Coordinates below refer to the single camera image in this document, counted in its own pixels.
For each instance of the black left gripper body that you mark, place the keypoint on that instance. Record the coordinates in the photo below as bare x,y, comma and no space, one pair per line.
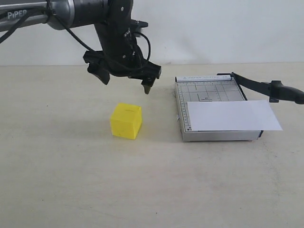
122,54

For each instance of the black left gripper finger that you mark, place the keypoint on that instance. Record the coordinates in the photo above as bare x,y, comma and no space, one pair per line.
100,70
147,84

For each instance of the yellow foam cube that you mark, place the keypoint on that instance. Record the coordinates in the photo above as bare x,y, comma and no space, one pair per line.
126,121

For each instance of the white paper sheet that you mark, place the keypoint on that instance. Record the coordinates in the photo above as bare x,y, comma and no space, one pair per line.
251,115

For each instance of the black cutter blade arm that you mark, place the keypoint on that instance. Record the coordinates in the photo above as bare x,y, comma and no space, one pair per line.
275,89

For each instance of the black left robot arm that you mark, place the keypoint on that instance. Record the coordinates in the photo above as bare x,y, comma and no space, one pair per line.
117,31

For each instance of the grey paper cutter base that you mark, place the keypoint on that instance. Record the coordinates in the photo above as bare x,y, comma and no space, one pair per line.
222,87

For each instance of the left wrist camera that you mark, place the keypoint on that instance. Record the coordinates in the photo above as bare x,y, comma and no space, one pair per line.
136,27

